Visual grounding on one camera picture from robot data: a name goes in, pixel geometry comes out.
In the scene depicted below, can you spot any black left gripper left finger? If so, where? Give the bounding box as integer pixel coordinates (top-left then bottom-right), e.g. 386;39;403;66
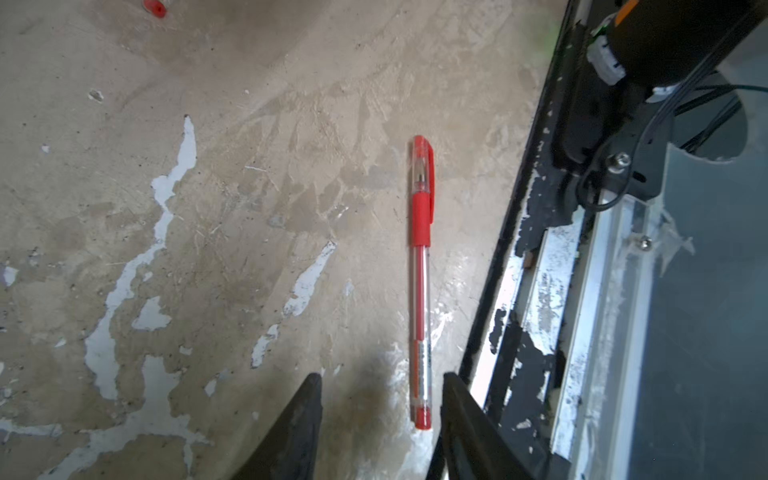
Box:
232;372;323;480

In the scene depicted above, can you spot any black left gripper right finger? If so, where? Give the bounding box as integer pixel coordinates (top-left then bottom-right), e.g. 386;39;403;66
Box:
427;372;532;479

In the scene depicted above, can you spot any red gel pen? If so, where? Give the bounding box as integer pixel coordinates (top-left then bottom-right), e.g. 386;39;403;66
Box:
410;135;435;431

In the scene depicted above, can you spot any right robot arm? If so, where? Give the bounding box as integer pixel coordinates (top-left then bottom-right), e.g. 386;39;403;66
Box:
574;1;767;111

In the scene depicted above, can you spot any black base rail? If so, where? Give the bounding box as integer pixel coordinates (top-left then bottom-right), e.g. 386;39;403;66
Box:
457;1;671;479

